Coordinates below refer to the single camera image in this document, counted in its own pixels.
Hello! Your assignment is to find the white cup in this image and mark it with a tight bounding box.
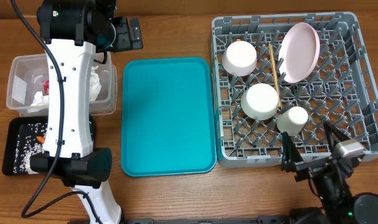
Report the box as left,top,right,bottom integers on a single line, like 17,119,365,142
277,106,308,136

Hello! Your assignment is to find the white tissue paper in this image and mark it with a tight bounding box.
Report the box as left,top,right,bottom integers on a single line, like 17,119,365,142
31,91,49,106

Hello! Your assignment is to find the small white bowl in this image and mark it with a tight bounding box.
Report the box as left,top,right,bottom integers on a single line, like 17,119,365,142
222,40,257,77

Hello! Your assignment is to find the large white plate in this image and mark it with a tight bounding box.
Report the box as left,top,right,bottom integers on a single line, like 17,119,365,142
278,22,320,83

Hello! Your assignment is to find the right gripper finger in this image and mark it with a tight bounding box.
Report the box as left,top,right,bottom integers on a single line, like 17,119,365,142
281,132,303,164
323,121,350,149

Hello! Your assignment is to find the white rice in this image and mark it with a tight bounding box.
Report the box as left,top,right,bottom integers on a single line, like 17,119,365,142
12,123,47,175

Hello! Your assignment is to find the black plastic tray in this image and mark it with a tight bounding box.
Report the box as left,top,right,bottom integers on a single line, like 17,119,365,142
1,115,96,176

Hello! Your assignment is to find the large white bowl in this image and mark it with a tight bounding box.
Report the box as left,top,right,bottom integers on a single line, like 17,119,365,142
241,83,278,120

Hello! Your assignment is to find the orange carrot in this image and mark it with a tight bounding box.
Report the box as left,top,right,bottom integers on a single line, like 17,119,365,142
36,136,45,144

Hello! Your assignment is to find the clear plastic waste bin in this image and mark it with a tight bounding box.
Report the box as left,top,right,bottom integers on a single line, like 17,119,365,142
6,54,118,117

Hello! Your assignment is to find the wooden chopstick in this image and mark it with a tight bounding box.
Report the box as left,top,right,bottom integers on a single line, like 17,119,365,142
268,43,281,108

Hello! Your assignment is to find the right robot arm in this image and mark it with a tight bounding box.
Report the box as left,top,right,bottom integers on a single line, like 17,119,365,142
281,121,378,224

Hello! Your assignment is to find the grey plastic dishwasher rack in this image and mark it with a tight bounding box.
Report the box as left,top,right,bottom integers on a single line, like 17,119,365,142
210,12,378,168

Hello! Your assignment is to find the red snack wrapper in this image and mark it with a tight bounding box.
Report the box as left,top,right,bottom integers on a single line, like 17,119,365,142
42,80,49,95

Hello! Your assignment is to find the teal plastic serving tray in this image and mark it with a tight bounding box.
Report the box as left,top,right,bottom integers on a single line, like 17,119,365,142
121,57,217,177

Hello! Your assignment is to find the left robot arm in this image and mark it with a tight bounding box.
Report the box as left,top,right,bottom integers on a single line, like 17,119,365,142
30,1,143,223

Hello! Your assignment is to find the white paper napkin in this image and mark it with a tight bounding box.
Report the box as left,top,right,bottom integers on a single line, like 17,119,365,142
89,66,102,101

